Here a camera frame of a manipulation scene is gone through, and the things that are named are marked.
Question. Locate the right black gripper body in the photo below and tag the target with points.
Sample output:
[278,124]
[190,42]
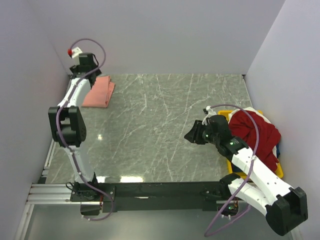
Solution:
[208,136]

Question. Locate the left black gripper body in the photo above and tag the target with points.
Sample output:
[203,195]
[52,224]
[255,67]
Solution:
[75,68]

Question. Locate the pink t shirt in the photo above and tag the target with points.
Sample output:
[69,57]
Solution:
[100,94]

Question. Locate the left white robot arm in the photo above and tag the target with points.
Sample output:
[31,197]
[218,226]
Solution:
[68,127]

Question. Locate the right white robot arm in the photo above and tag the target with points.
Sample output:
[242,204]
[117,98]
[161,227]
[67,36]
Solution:
[283,206]

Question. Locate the red t shirt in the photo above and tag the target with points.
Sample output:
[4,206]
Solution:
[253,129]

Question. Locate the white t shirt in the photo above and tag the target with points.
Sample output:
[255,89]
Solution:
[259,113]

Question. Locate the blue t shirt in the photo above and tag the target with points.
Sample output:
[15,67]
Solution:
[278,153]

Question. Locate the black base beam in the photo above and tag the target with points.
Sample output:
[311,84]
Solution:
[149,196]

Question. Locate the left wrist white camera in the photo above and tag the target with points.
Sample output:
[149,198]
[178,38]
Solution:
[74,52]

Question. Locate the wrist white camera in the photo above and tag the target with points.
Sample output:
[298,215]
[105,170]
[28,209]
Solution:
[74,52]
[209,112]

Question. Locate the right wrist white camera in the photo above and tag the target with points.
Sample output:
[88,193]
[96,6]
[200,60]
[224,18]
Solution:
[209,112]

